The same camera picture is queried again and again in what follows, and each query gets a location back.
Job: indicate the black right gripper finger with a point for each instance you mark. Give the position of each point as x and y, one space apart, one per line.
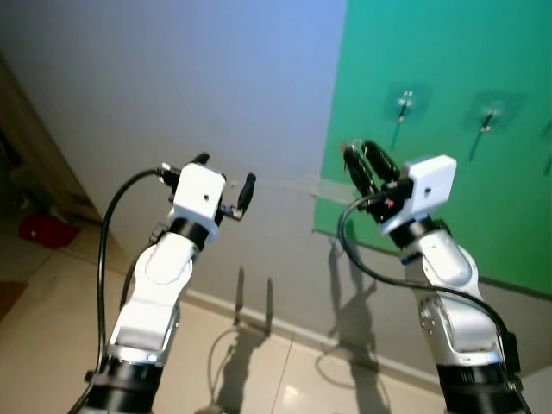
381 160
355 171

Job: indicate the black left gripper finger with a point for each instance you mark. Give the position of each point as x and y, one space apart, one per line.
200 159
247 191

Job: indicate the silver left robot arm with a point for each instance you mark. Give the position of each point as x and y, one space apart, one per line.
159 293

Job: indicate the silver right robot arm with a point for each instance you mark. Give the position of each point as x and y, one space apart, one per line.
457 319

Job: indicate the red plastic box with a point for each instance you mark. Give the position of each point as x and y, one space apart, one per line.
47 231

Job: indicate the brown floor mat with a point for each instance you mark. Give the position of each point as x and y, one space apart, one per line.
10 297

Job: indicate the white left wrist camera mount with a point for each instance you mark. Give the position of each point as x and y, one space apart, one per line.
198 198

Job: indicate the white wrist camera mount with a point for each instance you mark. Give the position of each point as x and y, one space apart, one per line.
424 190
198 198

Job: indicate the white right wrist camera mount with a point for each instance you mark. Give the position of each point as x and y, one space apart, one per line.
424 190

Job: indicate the clear adhesive wall hook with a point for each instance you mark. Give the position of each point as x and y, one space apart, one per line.
405 105
492 114

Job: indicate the green wall board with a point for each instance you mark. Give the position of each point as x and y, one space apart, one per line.
466 198

